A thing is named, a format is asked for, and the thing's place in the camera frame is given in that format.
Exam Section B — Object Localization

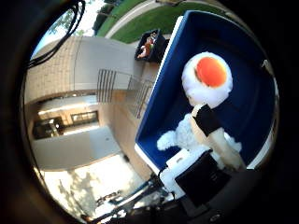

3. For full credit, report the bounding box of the white fluffy plush bunny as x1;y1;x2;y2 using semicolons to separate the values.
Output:
156;113;243;171

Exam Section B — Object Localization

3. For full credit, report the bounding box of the fried egg plush toy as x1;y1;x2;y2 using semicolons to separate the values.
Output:
181;51;234;109

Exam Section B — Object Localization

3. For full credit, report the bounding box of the metal stair railing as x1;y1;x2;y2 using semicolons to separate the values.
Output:
96;68;155;119

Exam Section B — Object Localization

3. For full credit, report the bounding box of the black bin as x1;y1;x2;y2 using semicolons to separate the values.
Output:
134;28;167;64

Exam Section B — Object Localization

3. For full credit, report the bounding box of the orange toy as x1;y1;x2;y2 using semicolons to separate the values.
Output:
136;31;158;60

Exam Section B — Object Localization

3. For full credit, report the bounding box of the black cable bundle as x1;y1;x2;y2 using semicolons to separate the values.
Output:
26;0;87;70

